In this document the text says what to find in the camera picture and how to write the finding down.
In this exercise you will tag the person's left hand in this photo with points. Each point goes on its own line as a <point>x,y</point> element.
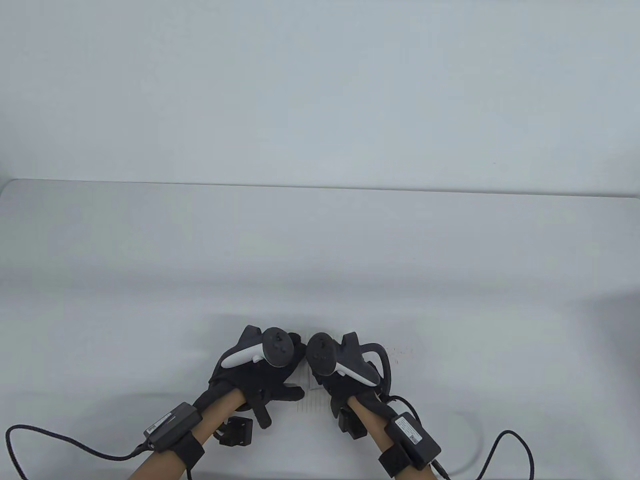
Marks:
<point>255,378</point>

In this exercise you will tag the person's right hand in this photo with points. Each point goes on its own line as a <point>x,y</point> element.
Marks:
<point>345,388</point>

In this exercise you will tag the white lined paper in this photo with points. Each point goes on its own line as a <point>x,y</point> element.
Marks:
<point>312,397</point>

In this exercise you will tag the person's right forearm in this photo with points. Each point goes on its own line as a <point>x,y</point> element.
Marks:
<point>370,425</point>

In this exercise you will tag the person's left forearm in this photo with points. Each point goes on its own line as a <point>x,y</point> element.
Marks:
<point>220,412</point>

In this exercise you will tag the black right forearm sensor box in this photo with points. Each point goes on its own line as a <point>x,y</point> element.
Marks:
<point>412,436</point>

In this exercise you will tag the black left forearm sensor box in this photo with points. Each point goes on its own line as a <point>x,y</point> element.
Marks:
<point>172,425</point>

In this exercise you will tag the grey white left hand controller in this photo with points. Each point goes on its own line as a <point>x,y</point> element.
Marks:
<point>277,347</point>

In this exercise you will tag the grey white hand controller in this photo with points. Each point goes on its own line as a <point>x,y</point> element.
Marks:
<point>277,347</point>
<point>322,352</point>

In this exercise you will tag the grey white right hand controller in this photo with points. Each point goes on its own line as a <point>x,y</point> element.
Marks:
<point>322,352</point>

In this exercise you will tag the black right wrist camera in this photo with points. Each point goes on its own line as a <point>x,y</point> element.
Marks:
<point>352,425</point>

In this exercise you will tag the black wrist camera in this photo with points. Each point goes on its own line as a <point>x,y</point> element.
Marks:
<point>352,425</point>
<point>237,432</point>

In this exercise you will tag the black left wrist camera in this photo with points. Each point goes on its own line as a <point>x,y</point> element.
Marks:
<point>237,432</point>

